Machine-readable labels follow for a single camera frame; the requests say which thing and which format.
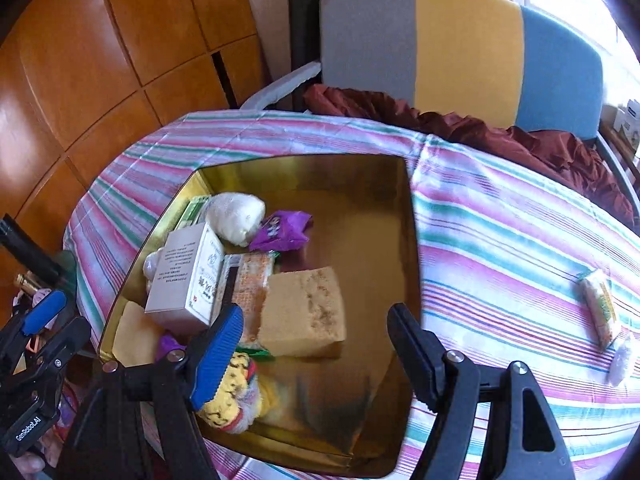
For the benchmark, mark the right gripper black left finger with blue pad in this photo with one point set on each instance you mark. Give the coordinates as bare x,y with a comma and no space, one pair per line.
107,439

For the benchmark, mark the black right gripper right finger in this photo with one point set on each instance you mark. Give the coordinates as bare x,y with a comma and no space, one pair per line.
523,439

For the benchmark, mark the small white plastic bag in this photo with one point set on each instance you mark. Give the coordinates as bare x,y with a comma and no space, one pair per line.
623,362

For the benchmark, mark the clear plastic bag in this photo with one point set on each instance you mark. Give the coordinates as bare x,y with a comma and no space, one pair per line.
149,267

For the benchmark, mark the white cardboard box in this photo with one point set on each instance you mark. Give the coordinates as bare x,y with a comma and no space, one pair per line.
183,290

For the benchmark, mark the green white snack packet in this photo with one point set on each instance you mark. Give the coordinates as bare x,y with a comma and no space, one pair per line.
599,299

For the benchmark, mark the green tea box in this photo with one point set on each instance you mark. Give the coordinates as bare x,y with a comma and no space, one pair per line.
192,213

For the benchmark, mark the grey white sock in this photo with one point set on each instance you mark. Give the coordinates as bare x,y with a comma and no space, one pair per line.
235,217

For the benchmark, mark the yellow sponge block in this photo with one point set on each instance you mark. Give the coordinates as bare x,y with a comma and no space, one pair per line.
303,315

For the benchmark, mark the purple snack packet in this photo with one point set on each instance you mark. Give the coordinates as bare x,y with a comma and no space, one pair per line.
282,231

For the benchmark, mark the person's left hand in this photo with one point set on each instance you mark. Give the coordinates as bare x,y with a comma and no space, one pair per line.
32,466

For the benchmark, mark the gold tin box maroon side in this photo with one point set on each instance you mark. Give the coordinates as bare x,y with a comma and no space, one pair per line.
344,417

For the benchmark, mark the striped tablecloth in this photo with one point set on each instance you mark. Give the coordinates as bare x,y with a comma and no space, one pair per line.
501,251

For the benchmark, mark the dark red blanket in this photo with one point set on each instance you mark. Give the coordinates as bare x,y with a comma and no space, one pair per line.
555,154

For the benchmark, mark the wooden wardrobe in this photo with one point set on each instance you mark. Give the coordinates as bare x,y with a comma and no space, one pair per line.
81,80

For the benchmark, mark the white carton on shelf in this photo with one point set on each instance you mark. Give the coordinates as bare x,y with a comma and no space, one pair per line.
627,123

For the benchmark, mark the grey yellow blue chair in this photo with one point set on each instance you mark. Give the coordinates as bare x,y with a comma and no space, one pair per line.
489,59

